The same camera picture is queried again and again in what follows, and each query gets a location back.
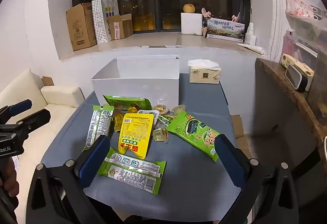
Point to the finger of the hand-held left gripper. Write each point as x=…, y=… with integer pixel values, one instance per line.
x=35, y=118
x=20, y=106

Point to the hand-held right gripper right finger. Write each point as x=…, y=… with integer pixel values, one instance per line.
x=227, y=160

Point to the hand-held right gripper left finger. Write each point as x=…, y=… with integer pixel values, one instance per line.
x=94, y=160

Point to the silver green snack packet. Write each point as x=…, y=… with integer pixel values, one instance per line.
x=98, y=124

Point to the green white snack packet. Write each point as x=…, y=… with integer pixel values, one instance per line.
x=132, y=175

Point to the yellow snack packet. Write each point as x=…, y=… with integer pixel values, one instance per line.
x=135, y=134

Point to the green seaweed snack packet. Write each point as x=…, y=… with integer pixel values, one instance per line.
x=184, y=127

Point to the clear bagged round pastry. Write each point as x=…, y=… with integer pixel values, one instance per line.
x=161, y=135

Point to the white cardboard box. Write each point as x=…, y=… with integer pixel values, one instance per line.
x=132, y=91

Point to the yellow lid jelly cup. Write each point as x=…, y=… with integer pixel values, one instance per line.
x=161, y=108

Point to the person's left hand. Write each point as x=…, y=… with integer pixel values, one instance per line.
x=10, y=175

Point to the cream sofa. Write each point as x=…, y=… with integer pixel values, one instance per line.
x=58, y=96

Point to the flat cardboard sheet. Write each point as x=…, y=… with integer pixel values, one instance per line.
x=238, y=129

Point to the small cardboard scrap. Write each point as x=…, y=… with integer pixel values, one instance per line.
x=47, y=81

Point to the blue grey table cloth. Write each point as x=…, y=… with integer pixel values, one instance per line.
x=178, y=178

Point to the clear jelly cup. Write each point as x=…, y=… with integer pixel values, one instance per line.
x=178, y=109

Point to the green gold wrapped candy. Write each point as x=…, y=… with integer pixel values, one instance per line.
x=166, y=119

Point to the white lid snack tray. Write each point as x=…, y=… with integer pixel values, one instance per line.
x=150, y=112

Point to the yellow tissue pack open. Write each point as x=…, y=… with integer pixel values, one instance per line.
x=204, y=75

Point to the wooden shelf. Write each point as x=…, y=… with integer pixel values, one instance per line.
x=278, y=86

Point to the large brown cardboard box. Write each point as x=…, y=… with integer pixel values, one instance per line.
x=80, y=27

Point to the white black device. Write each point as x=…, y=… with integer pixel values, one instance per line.
x=295, y=77

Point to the rolled white paper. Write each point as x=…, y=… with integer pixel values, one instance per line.
x=251, y=48

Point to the dotted white paper bag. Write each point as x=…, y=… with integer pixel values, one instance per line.
x=102, y=22

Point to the small open cardboard box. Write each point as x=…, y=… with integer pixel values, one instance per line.
x=120, y=27

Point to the white plastic bottle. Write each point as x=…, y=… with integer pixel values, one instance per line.
x=251, y=35

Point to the landscape printed box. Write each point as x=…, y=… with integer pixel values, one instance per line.
x=224, y=29

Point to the white foam box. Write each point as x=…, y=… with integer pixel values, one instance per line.
x=191, y=24

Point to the pink slipper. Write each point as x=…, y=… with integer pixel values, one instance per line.
x=236, y=17
x=206, y=12

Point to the clear plastic drawer unit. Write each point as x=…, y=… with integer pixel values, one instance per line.
x=306, y=35

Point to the yellow pomelo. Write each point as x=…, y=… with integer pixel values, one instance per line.
x=189, y=8

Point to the pink floral pouch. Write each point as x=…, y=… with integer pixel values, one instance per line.
x=299, y=5

